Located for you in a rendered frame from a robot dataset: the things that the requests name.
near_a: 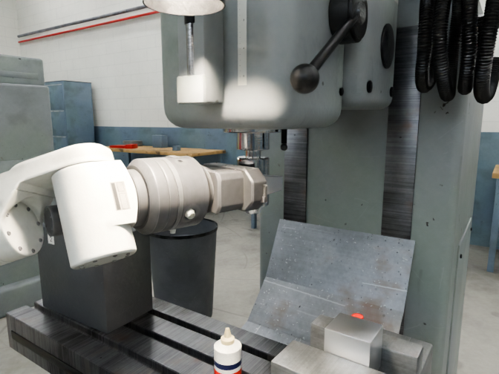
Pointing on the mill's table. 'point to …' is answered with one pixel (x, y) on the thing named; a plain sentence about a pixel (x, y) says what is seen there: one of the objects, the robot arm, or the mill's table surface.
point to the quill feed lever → (300, 73)
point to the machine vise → (411, 363)
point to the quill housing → (261, 68)
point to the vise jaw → (314, 362)
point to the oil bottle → (227, 355)
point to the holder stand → (96, 285)
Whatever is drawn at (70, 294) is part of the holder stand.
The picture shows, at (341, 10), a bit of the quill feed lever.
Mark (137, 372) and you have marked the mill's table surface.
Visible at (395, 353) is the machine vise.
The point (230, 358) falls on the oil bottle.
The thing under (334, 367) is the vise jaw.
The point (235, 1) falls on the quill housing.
